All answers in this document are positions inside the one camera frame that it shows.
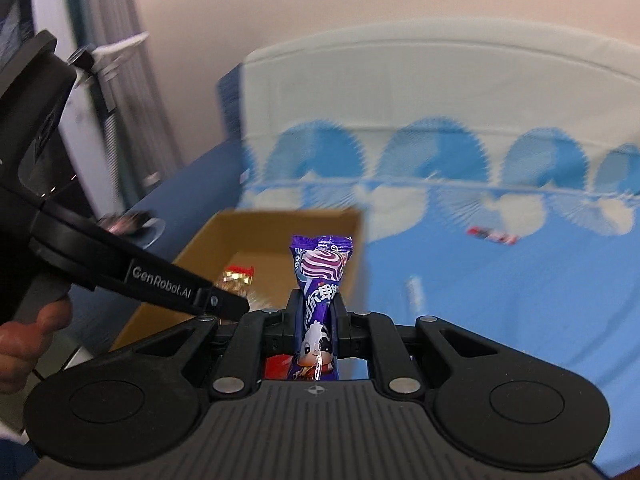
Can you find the red snack packet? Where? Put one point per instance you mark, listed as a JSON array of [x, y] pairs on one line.
[[492, 235]]

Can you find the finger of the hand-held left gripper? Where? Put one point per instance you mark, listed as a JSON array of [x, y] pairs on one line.
[[225, 304]]

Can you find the person's left hand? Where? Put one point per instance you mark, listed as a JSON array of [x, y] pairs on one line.
[[20, 350]]

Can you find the teal curtain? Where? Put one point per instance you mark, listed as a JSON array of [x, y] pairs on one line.
[[85, 0]]

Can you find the blue sofa armrest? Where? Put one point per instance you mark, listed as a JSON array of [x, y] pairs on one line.
[[200, 185]]

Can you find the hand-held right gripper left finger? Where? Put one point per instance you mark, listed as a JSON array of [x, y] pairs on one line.
[[292, 320]]

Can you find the clear mixed nuts bag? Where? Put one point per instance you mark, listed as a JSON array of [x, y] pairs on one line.
[[237, 275]]

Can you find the purple candy packet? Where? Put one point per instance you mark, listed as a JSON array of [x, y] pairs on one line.
[[320, 270]]

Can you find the red wrapper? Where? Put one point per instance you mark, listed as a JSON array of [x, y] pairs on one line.
[[276, 367]]

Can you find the brown cardboard box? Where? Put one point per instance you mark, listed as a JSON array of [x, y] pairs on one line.
[[280, 225]]

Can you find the white hook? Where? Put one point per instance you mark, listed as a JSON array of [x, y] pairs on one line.
[[120, 47]]

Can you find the grey curtain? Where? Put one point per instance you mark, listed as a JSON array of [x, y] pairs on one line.
[[150, 110]]

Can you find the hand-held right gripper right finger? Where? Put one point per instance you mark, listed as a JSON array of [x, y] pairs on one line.
[[340, 320]]

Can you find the blue fan-printed sheet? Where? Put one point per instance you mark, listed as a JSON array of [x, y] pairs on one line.
[[500, 310]]

